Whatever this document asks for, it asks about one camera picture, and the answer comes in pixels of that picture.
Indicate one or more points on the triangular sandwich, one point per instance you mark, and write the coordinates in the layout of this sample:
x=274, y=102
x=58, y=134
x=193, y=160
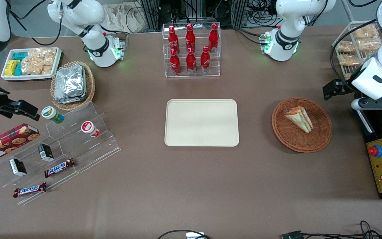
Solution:
x=299, y=119

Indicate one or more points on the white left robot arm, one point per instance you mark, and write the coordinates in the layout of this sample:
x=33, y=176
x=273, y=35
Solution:
x=287, y=20

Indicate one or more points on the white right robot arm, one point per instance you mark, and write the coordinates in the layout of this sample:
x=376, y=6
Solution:
x=78, y=13

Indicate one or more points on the white rectangular snack tray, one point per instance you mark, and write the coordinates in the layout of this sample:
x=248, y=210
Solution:
x=28, y=77

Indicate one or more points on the round brown wicker basket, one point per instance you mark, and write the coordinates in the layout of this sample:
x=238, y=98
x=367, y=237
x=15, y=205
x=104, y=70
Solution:
x=293, y=139

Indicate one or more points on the oval tan wicker basket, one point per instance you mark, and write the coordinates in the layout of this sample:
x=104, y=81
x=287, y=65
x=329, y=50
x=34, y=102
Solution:
x=90, y=86

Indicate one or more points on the beige plastic tray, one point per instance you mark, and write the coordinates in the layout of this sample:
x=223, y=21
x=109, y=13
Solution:
x=201, y=122

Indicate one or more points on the clear bagged snack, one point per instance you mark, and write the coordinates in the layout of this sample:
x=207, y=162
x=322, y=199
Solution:
x=369, y=44
x=348, y=60
x=347, y=76
x=365, y=32
x=345, y=46

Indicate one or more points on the green cup with white lid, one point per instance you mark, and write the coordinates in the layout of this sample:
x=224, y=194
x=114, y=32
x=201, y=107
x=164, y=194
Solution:
x=51, y=114

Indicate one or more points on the red tartan cookie box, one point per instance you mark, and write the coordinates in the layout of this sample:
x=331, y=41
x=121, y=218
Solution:
x=8, y=141

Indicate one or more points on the silver edged blue panel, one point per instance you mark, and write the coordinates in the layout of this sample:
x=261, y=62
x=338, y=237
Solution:
x=363, y=121

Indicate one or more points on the yellow snack packet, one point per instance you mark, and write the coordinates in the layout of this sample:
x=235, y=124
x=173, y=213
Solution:
x=10, y=68

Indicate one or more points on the teal snack packet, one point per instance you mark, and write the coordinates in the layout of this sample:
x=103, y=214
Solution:
x=18, y=69
x=20, y=55

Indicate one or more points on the small black box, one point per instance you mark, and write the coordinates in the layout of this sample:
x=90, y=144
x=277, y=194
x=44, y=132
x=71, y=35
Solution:
x=46, y=152
x=18, y=167

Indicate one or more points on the clear bag of crackers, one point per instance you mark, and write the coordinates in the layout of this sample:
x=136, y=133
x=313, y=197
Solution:
x=38, y=61

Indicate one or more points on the silver foil packet stack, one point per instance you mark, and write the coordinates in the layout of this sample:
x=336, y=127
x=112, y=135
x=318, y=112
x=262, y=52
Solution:
x=70, y=84

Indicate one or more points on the red emergency stop button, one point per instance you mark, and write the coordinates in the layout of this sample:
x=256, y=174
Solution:
x=375, y=151

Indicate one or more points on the clear acrylic stepped stand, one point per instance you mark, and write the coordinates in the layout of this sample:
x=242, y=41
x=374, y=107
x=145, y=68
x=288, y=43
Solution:
x=78, y=149

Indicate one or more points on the red cup with white lid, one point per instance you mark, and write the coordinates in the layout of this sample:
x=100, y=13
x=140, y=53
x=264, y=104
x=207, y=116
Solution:
x=89, y=128

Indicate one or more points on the brown snickers bar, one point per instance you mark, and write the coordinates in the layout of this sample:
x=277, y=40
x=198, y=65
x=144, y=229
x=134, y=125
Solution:
x=30, y=190
x=59, y=168

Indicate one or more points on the black machine yellow control panel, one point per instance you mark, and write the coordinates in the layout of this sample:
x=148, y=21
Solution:
x=381, y=172

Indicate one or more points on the grey metal pole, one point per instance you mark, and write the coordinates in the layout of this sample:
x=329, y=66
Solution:
x=347, y=11

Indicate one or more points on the red cola bottle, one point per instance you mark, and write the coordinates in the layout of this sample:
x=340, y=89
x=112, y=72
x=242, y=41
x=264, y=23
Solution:
x=190, y=38
x=175, y=64
x=191, y=63
x=173, y=39
x=213, y=37
x=205, y=61

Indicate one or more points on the clear acrylic bottle rack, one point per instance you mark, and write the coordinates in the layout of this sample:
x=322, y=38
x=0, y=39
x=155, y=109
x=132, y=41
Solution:
x=197, y=75

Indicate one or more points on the white cloth bag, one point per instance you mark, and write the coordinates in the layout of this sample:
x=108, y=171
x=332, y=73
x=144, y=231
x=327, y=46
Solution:
x=124, y=16

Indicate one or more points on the black connector plug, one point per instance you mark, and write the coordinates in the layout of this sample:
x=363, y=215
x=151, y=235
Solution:
x=291, y=235

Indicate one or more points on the small white device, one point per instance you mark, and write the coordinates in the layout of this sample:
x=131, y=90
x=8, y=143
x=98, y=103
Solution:
x=195, y=235

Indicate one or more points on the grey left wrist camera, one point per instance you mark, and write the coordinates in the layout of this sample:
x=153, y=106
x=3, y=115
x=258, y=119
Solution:
x=357, y=104

